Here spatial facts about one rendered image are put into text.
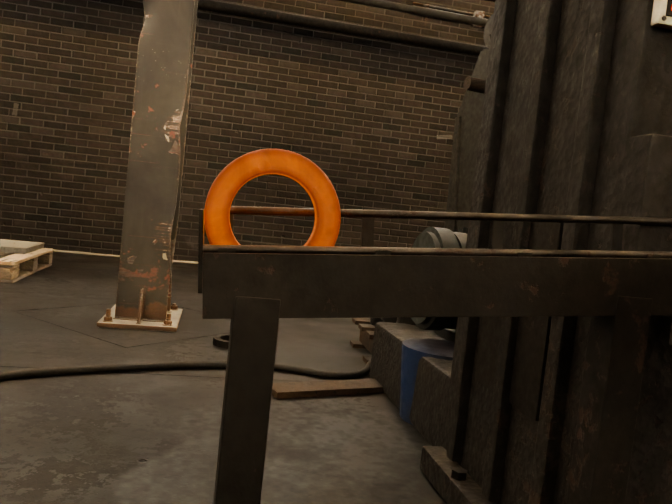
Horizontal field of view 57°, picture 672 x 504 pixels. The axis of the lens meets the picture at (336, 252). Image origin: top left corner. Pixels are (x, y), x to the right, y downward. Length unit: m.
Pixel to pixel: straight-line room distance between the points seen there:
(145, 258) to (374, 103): 4.40
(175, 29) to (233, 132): 3.59
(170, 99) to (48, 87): 3.91
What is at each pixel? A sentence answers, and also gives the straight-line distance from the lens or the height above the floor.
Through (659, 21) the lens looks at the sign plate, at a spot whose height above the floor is 1.06.
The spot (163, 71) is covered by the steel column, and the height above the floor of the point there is 1.33.
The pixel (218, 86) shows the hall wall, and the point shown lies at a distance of 7.01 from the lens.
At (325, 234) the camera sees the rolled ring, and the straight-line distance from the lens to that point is 0.84.
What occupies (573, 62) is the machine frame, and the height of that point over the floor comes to 1.04.
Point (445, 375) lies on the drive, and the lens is 1.91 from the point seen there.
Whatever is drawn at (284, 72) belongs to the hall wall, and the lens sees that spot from 7.09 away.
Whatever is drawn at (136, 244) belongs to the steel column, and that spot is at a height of 0.42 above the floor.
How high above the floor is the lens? 0.68
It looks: 3 degrees down
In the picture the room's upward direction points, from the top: 6 degrees clockwise
